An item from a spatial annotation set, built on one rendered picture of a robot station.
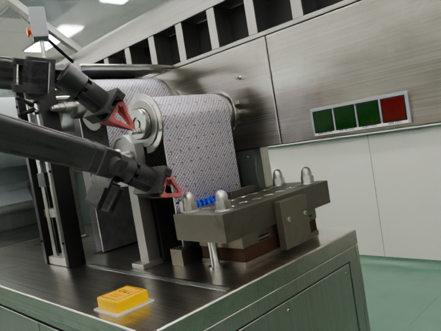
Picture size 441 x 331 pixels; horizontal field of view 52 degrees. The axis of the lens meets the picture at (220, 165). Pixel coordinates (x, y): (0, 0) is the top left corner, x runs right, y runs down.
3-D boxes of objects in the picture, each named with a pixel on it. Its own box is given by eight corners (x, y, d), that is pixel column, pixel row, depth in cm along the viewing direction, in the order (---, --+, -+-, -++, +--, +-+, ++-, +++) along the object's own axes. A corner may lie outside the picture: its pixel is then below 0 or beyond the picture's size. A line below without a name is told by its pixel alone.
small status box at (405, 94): (313, 136, 114) (309, 109, 114) (314, 136, 115) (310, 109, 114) (411, 122, 97) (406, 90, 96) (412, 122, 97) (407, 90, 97)
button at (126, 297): (98, 309, 85) (96, 297, 84) (129, 296, 89) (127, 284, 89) (117, 315, 80) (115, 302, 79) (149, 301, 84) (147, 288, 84)
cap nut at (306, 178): (298, 184, 118) (295, 168, 118) (306, 182, 121) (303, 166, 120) (310, 184, 115) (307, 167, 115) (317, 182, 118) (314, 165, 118)
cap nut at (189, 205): (180, 213, 102) (176, 194, 101) (191, 209, 104) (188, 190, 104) (190, 213, 99) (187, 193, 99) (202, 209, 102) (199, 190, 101)
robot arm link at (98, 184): (117, 156, 88) (84, 142, 91) (92, 210, 87) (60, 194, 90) (146, 170, 99) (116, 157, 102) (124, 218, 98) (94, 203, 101)
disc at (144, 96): (129, 152, 116) (123, 94, 114) (130, 152, 117) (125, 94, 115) (165, 154, 106) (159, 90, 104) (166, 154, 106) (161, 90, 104)
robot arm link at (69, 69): (52, 81, 91) (69, 59, 92) (44, 79, 96) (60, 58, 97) (79, 102, 95) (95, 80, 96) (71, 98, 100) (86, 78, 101)
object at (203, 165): (176, 217, 108) (163, 141, 107) (241, 198, 124) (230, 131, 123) (177, 217, 107) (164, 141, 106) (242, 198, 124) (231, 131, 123)
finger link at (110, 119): (132, 138, 103) (100, 114, 97) (116, 142, 108) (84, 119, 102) (144, 115, 105) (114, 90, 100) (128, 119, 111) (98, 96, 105)
